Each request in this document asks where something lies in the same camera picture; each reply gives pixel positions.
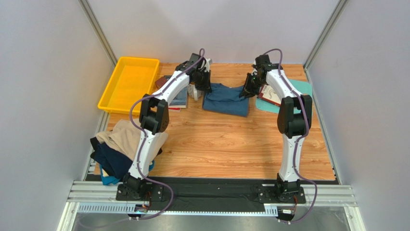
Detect black mounting base plate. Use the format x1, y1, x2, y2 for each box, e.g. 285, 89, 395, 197
116, 177, 306, 212

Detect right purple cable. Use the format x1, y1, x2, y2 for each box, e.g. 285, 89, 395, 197
262, 48, 319, 224

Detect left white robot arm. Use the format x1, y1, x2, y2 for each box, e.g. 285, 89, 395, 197
118, 48, 212, 199

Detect purple cable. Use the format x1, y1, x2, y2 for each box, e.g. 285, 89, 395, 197
262, 48, 319, 224
129, 48, 205, 221

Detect yellow plastic bin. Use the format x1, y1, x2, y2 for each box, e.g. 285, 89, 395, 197
97, 56, 160, 114

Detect red paperback book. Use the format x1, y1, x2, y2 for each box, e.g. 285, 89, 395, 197
258, 85, 281, 106

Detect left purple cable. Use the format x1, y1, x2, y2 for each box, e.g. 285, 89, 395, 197
129, 48, 205, 221

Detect teal cutting board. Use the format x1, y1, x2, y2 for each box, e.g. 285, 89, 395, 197
256, 79, 313, 114

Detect blue t-shirt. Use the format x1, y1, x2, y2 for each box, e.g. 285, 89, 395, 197
202, 83, 249, 117

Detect aluminium frame rail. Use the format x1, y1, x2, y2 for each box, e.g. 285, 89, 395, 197
58, 177, 365, 231

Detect blue paperback book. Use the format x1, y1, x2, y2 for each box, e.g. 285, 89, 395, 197
166, 75, 188, 111

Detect beige t-shirt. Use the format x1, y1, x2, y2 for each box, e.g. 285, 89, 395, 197
95, 119, 169, 162

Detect white mug yellow inside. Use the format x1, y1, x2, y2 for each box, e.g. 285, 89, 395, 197
187, 84, 204, 102

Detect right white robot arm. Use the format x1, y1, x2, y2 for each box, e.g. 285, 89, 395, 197
239, 54, 312, 196

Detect brown wooden cube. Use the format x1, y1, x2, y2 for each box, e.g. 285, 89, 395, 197
155, 76, 169, 89

